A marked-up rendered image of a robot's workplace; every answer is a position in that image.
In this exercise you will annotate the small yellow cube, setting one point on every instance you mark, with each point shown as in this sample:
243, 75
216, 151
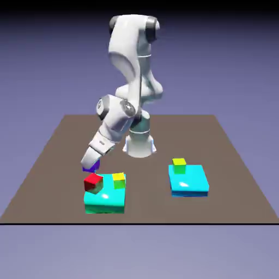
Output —
179, 165
119, 180

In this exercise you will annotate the small red cube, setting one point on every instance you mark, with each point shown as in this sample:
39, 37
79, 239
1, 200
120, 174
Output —
92, 182

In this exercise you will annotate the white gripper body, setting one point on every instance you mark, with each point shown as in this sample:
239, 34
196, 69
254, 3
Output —
89, 157

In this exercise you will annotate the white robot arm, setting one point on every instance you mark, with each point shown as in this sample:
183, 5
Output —
122, 117

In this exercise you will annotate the small purple cube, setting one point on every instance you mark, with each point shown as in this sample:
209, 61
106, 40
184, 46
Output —
95, 166

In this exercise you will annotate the large cyan box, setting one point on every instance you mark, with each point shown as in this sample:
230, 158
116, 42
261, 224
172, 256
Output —
106, 199
188, 182

